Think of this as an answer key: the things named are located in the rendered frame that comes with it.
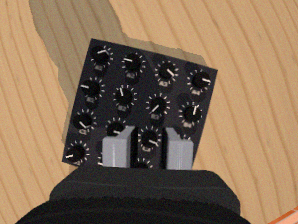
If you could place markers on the black knob box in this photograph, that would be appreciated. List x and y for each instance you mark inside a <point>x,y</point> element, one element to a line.
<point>147,83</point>

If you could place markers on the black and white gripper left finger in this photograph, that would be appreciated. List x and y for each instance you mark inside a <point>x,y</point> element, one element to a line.
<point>121,151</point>

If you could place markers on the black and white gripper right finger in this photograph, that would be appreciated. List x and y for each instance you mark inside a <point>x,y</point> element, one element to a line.
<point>176,154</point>

